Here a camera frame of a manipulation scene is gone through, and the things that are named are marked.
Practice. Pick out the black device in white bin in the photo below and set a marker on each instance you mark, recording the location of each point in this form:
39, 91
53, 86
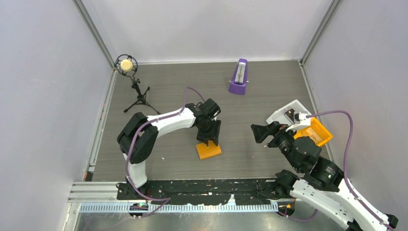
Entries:
292, 117

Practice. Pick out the orange leather card holder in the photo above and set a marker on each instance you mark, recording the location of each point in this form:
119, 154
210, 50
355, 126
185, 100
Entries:
206, 151

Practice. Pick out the purple metronome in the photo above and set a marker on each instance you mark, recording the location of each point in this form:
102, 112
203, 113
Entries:
239, 80

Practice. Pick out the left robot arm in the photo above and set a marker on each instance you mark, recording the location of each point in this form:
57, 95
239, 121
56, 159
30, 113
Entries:
138, 137

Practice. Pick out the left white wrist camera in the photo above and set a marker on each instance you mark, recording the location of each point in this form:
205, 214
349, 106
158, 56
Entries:
210, 109

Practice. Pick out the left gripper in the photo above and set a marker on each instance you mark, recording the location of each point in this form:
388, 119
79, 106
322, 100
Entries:
212, 134

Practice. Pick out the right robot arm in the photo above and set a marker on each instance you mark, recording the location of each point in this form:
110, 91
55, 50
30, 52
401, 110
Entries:
320, 183

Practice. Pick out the white plastic bin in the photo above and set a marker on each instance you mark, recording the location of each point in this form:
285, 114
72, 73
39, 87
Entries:
278, 115

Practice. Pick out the microphone on black tripod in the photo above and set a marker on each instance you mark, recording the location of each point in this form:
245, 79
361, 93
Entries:
127, 66

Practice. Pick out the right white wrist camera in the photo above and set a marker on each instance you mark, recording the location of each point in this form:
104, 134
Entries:
301, 121

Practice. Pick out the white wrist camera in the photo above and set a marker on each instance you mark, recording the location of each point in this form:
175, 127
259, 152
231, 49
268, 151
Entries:
210, 109
301, 121

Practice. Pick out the orange plastic bin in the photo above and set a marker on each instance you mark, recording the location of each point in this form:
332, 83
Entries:
316, 131

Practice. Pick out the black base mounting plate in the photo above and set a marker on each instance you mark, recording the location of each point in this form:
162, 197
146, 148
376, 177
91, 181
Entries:
206, 192

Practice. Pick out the aluminium frame rail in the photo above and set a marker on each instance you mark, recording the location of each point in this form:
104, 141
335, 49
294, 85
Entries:
93, 192

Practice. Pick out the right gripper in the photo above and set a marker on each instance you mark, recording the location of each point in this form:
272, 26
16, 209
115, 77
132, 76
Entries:
274, 129

